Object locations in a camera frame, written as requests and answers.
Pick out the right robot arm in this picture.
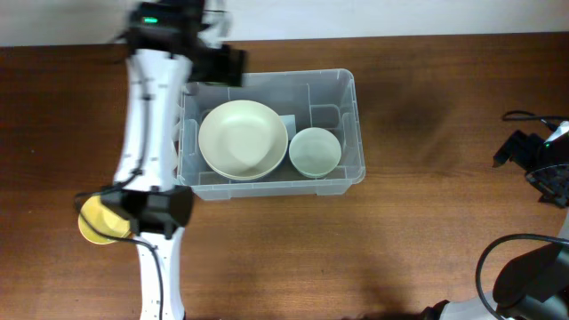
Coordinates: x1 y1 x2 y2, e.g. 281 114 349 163
418 116 568 320

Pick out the mint green small bowl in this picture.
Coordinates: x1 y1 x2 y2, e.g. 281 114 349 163
296 167 335 179

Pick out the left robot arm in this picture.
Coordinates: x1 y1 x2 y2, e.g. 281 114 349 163
99 0 246 319

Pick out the white small bowl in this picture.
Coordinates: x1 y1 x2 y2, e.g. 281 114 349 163
289 127 341 173

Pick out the yellow small bowl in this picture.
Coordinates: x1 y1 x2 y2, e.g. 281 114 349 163
77 196 131 245

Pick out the clear plastic storage bin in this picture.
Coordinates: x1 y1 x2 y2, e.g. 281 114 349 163
174 68 365 201

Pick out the beige bowl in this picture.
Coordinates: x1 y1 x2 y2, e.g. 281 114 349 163
198 100 288 160
205 155 285 181

